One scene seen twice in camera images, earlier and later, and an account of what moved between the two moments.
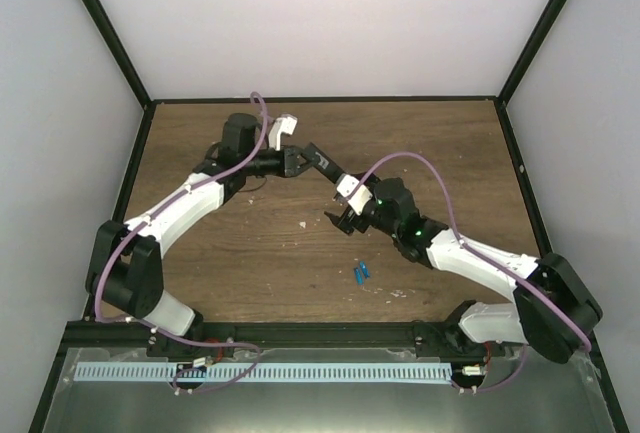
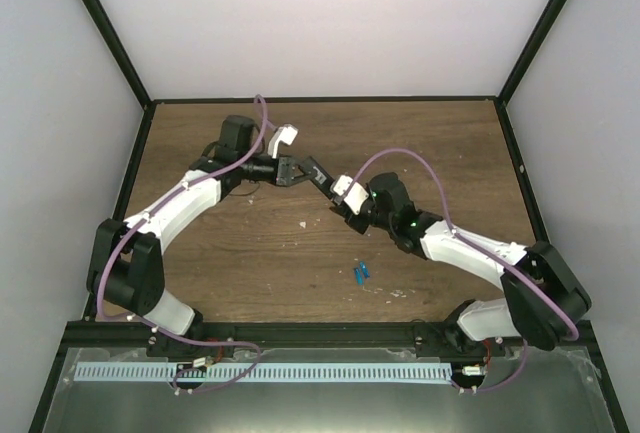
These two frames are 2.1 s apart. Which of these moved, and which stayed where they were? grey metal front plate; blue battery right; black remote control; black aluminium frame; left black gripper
Moved: black remote control; left black gripper
Stayed: grey metal front plate; black aluminium frame; blue battery right
